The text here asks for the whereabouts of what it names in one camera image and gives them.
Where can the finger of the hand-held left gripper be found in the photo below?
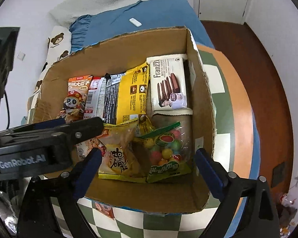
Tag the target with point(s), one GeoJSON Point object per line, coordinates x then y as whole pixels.
{"type": "Point", "coordinates": [64, 133]}
{"type": "Point", "coordinates": [49, 122]}

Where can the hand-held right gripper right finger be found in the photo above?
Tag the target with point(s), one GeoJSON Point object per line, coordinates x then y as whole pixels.
{"type": "Point", "coordinates": [209, 172]}

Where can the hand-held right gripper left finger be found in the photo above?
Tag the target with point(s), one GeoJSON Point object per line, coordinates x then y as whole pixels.
{"type": "Point", "coordinates": [88, 171]}

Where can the yellow biscuit snack packet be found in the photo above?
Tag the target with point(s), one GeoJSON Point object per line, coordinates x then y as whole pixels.
{"type": "Point", "coordinates": [119, 158]}

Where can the orange panda seed packet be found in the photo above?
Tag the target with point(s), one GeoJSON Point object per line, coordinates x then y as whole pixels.
{"type": "Point", "coordinates": [77, 89]}

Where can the long red white packet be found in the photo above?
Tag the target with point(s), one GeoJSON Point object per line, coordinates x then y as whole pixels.
{"type": "Point", "coordinates": [93, 99]}

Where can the green gumball candy bag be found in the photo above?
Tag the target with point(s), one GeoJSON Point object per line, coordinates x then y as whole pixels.
{"type": "Point", "coordinates": [164, 151]}

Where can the blue printed cardboard box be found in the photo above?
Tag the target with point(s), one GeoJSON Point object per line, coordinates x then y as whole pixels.
{"type": "Point", "coordinates": [144, 193]}

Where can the yellow black snack packet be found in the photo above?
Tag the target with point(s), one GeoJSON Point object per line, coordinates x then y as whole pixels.
{"type": "Point", "coordinates": [129, 96]}

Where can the white chocolate wafer packet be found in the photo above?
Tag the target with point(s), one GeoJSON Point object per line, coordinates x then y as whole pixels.
{"type": "Point", "coordinates": [168, 79]}

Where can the brown snack packet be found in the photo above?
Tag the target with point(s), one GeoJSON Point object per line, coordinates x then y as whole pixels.
{"type": "Point", "coordinates": [104, 209]}

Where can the green white checkered mat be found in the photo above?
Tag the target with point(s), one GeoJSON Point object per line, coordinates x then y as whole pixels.
{"type": "Point", "coordinates": [129, 225]}

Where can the bear print pillow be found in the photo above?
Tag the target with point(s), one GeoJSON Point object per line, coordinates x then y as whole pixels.
{"type": "Point", "coordinates": [57, 42]}

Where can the grey white pillow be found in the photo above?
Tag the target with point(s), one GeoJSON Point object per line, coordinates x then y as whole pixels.
{"type": "Point", "coordinates": [89, 2]}

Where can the small white remote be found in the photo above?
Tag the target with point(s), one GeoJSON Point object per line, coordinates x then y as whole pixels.
{"type": "Point", "coordinates": [135, 21]}

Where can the blue ruffled quilt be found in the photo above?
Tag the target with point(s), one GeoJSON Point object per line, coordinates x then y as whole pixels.
{"type": "Point", "coordinates": [151, 12]}

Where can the white door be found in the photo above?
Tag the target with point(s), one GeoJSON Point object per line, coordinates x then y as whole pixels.
{"type": "Point", "coordinates": [221, 0]}

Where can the black wall socket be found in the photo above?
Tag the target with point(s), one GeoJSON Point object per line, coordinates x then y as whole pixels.
{"type": "Point", "coordinates": [279, 173]}

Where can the white wall switch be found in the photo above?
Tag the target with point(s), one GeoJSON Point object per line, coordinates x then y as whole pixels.
{"type": "Point", "coordinates": [21, 56]}

